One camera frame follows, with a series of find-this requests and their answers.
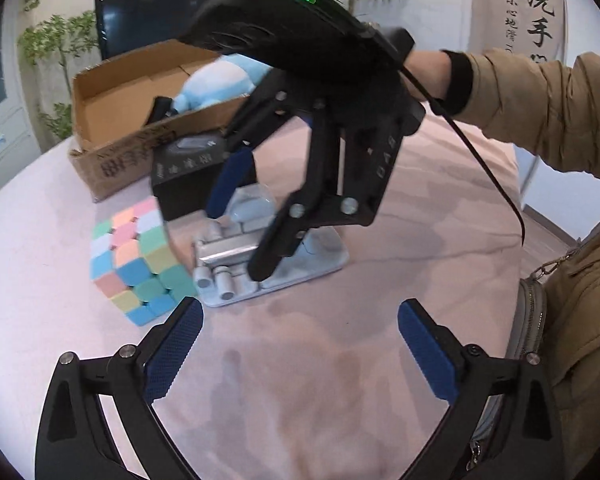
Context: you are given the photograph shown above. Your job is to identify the right forearm tan jacket sleeve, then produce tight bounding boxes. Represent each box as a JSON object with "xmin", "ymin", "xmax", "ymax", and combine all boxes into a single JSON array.
[{"xmin": 443, "ymin": 49, "xmax": 600, "ymax": 179}]

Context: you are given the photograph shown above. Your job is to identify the grey shoulder bag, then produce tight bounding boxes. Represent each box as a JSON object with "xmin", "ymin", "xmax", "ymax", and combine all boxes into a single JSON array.
[{"xmin": 471, "ymin": 246, "xmax": 579, "ymax": 470}]

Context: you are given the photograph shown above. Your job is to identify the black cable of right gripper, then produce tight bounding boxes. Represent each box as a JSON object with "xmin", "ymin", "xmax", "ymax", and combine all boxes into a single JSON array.
[{"xmin": 402, "ymin": 66, "xmax": 527, "ymax": 248}]

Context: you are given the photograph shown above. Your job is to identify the black charger box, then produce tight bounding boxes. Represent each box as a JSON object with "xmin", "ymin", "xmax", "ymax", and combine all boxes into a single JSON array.
[{"xmin": 150, "ymin": 130, "xmax": 259, "ymax": 224}]

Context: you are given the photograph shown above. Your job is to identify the pastel rubik's cube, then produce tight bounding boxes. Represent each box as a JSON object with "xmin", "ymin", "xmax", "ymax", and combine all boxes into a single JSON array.
[{"xmin": 90, "ymin": 196, "xmax": 197, "ymax": 326}]

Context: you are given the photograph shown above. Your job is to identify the person's right hand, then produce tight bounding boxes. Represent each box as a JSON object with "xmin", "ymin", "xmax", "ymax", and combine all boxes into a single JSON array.
[{"xmin": 403, "ymin": 51, "xmax": 453, "ymax": 112}]

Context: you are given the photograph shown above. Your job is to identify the grey white toy tray set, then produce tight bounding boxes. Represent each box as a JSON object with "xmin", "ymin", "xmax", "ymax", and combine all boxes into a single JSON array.
[{"xmin": 193, "ymin": 184, "xmax": 349, "ymax": 308}]

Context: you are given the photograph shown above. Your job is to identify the hanging cloth sign with characters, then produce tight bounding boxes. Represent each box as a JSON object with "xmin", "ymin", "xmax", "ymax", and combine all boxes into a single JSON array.
[{"xmin": 468, "ymin": 0, "xmax": 566, "ymax": 63}]

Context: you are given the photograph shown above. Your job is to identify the black curved handle object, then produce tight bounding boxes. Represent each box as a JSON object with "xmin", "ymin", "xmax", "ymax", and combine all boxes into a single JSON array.
[{"xmin": 145, "ymin": 96, "xmax": 175, "ymax": 126}]

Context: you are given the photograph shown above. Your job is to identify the green potted plant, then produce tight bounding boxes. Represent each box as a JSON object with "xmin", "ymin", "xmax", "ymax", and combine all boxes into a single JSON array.
[{"xmin": 17, "ymin": 10, "xmax": 98, "ymax": 141}]

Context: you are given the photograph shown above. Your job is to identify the cardboard box tray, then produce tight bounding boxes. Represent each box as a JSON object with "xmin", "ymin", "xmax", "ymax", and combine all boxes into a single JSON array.
[{"xmin": 69, "ymin": 40, "xmax": 245, "ymax": 202}]

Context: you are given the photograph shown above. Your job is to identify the grey metal glass-door cabinet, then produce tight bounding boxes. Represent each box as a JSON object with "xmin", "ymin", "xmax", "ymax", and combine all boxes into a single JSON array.
[{"xmin": 0, "ymin": 9, "xmax": 41, "ymax": 191}]

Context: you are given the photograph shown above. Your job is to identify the black tv screen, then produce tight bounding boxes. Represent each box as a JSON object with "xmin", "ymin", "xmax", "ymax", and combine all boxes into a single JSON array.
[{"xmin": 94, "ymin": 0, "xmax": 207, "ymax": 60}]

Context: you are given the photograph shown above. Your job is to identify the blue plush toy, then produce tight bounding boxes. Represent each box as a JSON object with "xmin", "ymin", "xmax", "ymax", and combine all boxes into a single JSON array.
[{"xmin": 171, "ymin": 54, "xmax": 271, "ymax": 114}]

